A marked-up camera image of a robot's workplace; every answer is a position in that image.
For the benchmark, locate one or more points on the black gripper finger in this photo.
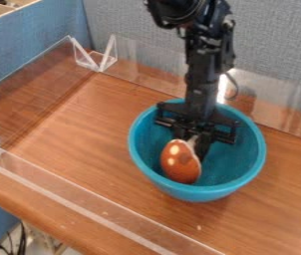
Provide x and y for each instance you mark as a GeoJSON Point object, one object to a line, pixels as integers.
{"type": "Point", "coordinates": [203, 142]}
{"type": "Point", "coordinates": [180, 133]}

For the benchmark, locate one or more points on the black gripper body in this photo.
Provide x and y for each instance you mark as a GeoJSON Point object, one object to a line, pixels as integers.
{"type": "Point", "coordinates": [171, 116]}

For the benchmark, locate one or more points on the brown white toy mushroom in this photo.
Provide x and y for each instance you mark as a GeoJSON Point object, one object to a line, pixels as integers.
{"type": "Point", "coordinates": [179, 162]}

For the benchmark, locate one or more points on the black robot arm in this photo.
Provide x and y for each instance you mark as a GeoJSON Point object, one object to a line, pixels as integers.
{"type": "Point", "coordinates": [204, 25]}

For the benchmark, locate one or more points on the clear acrylic back barrier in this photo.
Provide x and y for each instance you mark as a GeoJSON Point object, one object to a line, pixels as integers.
{"type": "Point", "coordinates": [268, 100]}

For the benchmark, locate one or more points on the clear acrylic barrier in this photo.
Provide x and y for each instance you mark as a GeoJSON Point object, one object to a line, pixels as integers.
{"type": "Point", "coordinates": [268, 100]}
{"type": "Point", "coordinates": [141, 230]}
{"type": "Point", "coordinates": [36, 89]}

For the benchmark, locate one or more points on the clear acrylic left barrier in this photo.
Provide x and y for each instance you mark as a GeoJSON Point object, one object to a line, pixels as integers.
{"type": "Point", "coordinates": [36, 89]}

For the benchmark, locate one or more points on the clear acrylic front barrier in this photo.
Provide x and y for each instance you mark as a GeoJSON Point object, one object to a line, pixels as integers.
{"type": "Point", "coordinates": [141, 230]}

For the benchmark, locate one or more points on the blue partition panel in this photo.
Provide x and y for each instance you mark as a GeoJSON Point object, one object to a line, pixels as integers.
{"type": "Point", "coordinates": [33, 28]}

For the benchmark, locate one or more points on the clear acrylic corner bracket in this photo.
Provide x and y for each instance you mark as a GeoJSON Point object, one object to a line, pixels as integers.
{"type": "Point", "coordinates": [96, 61]}

